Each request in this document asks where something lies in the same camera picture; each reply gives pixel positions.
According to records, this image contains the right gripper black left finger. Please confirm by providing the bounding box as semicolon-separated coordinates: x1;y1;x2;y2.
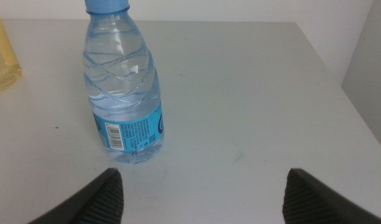
27;167;125;224

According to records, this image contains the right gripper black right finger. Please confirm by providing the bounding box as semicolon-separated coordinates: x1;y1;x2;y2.
282;167;381;224

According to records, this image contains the clear water bottle blue cap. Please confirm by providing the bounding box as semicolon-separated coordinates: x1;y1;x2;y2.
83;0;165;165

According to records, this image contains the yellow tea bottle green label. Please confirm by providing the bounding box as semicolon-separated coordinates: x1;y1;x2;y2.
0;0;23;93

